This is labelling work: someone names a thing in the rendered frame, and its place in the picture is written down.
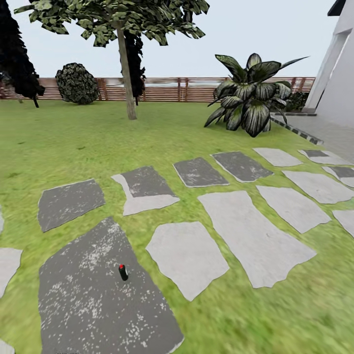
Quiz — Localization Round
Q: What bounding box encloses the insectifuge atomizer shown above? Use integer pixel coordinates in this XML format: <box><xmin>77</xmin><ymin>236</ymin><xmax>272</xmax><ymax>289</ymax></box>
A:
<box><xmin>119</xmin><ymin>267</ymin><xmax>128</xmax><ymax>281</ymax></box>

